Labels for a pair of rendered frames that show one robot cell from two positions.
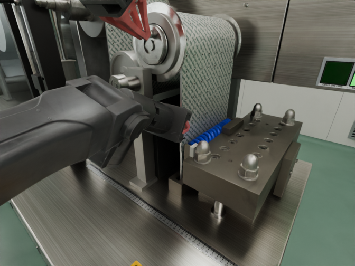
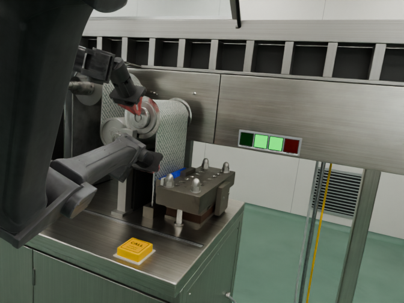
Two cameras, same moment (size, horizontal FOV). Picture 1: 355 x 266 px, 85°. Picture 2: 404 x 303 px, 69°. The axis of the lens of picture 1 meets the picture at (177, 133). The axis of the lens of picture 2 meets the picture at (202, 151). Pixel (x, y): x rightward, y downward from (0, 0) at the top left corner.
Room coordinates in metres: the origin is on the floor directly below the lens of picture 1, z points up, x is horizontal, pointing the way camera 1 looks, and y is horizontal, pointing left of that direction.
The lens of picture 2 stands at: (-0.59, 0.13, 1.35)
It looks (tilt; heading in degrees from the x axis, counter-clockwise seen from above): 11 degrees down; 343
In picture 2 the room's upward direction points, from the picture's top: 6 degrees clockwise
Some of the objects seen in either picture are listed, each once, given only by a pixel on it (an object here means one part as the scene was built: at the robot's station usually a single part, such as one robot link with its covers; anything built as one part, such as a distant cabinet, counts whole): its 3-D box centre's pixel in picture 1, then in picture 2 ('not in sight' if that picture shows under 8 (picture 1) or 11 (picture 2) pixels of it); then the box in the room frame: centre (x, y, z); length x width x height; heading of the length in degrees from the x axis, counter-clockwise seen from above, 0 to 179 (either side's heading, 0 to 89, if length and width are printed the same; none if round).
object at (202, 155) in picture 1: (203, 150); (169, 180); (0.35, -0.05, 1.05); 0.04 x 0.04 x 0.04
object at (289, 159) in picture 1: (288, 169); (223, 198); (0.40, -0.28, 0.96); 0.10 x 0.03 x 0.11; 141
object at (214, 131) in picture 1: (213, 133); (174, 176); (0.48, -0.10, 1.03); 0.21 x 0.04 x 0.03; 141
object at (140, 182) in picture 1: (138, 133); (123, 172); (0.43, 0.10, 1.05); 0.06 x 0.05 x 0.31; 141
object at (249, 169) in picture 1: (249, 164); (195, 184); (0.30, -0.13, 1.05); 0.04 x 0.04 x 0.04
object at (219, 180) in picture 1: (252, 147); (200, 185); (0.45, -0.20, 1.00); 0.40 x 0.16 x 0.06; 141
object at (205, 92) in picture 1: (208, 103); (171, 154); (0.49, -0.08, 1.11); 0.23 x 0.01 x 0.18; 141
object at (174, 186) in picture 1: (204, 162); (167, 200); (0.50, -0.08, 0.92); 0.28 x 0.04 x 0.04; 141
